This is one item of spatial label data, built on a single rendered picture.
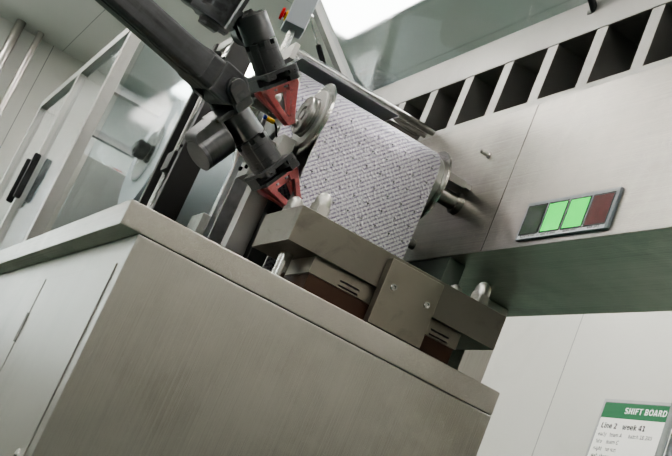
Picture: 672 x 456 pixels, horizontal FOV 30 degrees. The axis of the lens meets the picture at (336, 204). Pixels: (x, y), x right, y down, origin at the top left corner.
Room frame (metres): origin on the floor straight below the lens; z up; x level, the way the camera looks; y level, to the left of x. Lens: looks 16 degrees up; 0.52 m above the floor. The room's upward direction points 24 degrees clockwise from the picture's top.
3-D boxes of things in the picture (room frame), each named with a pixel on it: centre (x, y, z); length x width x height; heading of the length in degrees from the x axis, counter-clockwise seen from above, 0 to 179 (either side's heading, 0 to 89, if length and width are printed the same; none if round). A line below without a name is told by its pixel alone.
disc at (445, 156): (2.20, -0.14, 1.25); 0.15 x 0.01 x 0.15; 20
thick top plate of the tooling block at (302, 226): (2.00, -0.12, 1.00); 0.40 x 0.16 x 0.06; 110
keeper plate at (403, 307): (1.92, -0.16, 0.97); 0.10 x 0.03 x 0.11; 110
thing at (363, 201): (2.10, -0.04, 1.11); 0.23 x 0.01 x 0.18; 110
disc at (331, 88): (2.12, 0.10, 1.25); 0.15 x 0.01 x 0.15; 20
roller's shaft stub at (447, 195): (2.22, -0.18, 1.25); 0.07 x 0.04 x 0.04; 110
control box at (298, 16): (2.65, 0.26, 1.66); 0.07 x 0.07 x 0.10; 7
